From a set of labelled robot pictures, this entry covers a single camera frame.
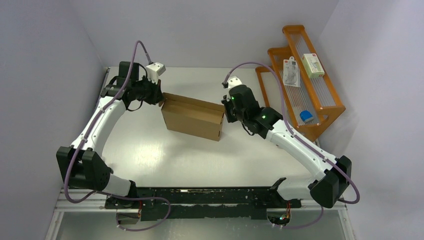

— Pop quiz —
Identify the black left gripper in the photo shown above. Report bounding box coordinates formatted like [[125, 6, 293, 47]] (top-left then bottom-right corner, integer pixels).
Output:
[[132, 75, 165, 105]]

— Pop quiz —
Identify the clear packaged cable bag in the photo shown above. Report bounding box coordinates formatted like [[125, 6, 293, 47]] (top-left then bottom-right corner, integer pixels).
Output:
[[282, 56, 300, 88]]

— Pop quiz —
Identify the brown cardboard box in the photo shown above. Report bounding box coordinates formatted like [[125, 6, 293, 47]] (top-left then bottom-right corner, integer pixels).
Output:
[[161, 92, 225, 142]]

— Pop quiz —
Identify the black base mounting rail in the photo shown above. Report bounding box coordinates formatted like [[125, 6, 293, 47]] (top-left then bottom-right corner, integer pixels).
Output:
[[104, 187, 302, 222]]

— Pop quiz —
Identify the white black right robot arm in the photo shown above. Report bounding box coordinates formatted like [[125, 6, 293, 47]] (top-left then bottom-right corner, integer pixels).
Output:
[[221, 84, 352, 209]]

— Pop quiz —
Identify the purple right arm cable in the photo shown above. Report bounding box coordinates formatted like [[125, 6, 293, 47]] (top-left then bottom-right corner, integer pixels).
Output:
[[222, 61, 361, 230]]

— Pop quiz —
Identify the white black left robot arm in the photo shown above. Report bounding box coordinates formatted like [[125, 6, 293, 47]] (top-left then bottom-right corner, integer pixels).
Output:
[[56, 61, 166, 208]]

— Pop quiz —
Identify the orange wooden tiered rack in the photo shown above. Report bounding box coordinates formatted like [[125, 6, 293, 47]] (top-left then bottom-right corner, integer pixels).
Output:
[[267, 25, 346, 142]]

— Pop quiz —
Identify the blue small object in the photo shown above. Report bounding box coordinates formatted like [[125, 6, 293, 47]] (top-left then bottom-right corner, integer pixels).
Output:
[[299, 110, 315, 124]]

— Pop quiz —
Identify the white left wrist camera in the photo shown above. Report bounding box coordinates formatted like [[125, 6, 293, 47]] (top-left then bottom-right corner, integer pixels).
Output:
[[145, 62, 166, 84]]

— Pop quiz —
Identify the white green product box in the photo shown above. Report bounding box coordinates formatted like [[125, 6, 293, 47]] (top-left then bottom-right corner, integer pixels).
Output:
[[301, 53, 325, 79]]

